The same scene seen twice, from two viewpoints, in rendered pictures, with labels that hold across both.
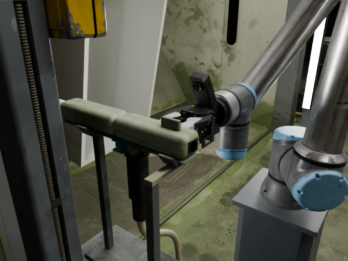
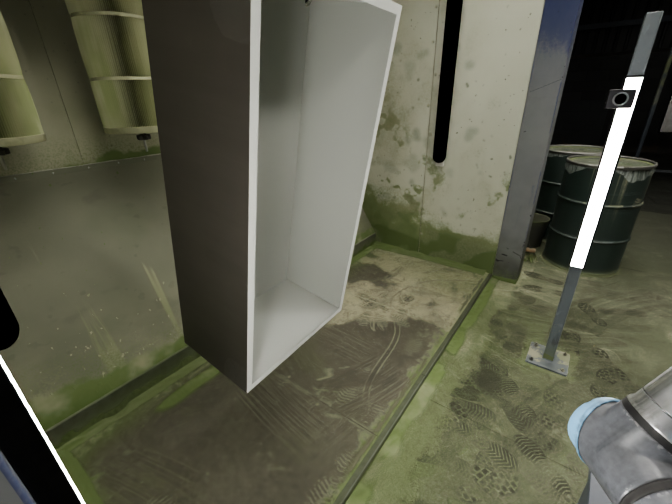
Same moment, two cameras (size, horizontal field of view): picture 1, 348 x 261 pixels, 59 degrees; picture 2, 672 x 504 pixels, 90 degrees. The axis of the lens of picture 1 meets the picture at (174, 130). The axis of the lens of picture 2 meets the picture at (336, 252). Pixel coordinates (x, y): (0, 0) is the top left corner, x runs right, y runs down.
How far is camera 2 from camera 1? 71 cm
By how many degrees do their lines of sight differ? 2
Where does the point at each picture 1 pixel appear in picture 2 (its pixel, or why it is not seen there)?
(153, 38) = (354, 174)
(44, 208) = not seen: outside the picture
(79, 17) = not seen: outside the picture
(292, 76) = (526, 205)
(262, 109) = (480, 247)
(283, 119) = (511, 262)
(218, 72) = (419, 198)
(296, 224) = not seen: outside the picture
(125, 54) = (306, 196)
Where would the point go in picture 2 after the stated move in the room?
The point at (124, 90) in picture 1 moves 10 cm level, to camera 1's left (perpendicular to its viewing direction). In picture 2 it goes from (305, 247) to (284, 248)
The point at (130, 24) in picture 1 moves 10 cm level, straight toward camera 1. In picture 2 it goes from (316, 151) to (318, 155)
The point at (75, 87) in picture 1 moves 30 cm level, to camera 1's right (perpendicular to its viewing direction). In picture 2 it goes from (233, 279) to (338, 276)
